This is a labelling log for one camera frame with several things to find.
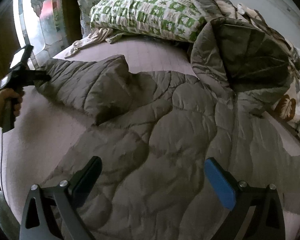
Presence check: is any green white patterned pillow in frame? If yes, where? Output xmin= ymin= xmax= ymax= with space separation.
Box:
xmin=90 ymin=0 xmax=206 ymax=43

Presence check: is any light green fuzzy cloth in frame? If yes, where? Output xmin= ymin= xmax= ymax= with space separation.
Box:
xmin=0 ymin=191 xmax=20 ymax=239

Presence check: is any floral leaf print blanket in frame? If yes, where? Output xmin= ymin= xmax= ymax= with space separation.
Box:
xmin=190 ymin=0 xmax=300 ymax=141

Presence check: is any beige crumpled cloth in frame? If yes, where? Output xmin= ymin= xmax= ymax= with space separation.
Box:
xmin=64 ymin=27 xmax=131 ymax=59

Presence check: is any window with stained glass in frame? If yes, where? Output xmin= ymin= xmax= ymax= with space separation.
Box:
xmin=13 ymin=0 xmax=69 ymax=69

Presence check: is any olive quilted hooded jacket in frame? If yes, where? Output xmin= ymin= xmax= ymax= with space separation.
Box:
xmin=38 ymin=18 xmax=300 ymax=239

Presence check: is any person's left hand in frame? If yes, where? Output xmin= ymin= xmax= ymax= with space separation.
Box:
xmin=0 ymin=88 xmax=25 ymax=123

